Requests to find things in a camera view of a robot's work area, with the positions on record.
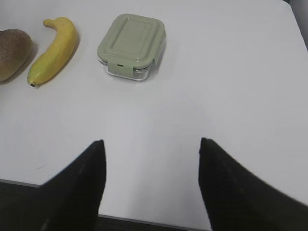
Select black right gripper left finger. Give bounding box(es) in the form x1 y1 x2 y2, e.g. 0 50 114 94
0 139 106 231

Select green lid glass container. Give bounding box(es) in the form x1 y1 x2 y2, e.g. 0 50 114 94
97 13 166 81

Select yellow banana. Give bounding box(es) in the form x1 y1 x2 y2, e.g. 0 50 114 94
27 17 78 87

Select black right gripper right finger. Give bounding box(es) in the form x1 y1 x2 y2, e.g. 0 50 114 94
198 138 308 231

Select brown bread loaf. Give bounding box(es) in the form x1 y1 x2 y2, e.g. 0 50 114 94
0 29 32 82

